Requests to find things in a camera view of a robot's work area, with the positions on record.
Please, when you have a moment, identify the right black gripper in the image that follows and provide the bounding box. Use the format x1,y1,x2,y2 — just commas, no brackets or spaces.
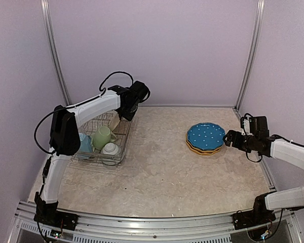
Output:
223,130,258,153

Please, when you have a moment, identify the cream speckled plate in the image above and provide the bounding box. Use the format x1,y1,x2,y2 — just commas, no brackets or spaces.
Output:
108,113,121,132

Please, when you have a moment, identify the blue dotted plate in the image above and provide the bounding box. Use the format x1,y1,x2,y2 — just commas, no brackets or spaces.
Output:
186,123,225,149

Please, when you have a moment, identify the yellow dotted plate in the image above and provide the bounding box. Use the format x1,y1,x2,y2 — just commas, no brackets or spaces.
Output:
188,146,221,156
185,140,222,153

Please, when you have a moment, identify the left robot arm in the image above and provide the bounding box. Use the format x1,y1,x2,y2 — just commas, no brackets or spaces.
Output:
34,80,150,227

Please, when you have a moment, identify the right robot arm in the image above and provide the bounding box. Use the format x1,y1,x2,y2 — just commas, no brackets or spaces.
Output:
223,129,304,225

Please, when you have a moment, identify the green ceramic mug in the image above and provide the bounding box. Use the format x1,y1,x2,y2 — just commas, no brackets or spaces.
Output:
92,126,117,150

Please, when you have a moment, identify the white patterned bowl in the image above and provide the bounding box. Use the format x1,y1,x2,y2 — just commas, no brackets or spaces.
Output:
100,142,121,166

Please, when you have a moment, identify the light blue mug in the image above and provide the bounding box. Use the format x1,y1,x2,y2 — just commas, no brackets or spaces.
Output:
77,133,93,159

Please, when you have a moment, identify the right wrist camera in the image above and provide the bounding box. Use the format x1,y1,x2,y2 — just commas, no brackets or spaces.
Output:
240,113,270,139

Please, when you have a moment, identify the metal wire dish rack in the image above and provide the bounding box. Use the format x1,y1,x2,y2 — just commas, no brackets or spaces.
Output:
73,111,136,166

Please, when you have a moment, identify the right aluminium frame post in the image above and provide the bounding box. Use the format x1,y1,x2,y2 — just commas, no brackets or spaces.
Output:
235,0,265,112

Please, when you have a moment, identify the aluminium frame post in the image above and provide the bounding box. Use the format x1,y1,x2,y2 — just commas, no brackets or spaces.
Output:
235,0,265,112
41,0,71,105

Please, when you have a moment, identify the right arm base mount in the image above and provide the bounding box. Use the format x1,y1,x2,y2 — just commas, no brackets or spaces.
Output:
232,210,276,230

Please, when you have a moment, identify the aluminium front rail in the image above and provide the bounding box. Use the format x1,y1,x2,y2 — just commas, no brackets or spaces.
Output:
14,199,294,243

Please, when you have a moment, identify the left aluminium frame post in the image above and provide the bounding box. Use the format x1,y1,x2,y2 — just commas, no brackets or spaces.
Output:
41,0,71,105

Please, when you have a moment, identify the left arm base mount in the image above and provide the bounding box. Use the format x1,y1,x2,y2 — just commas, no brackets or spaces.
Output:
34,211,79,231

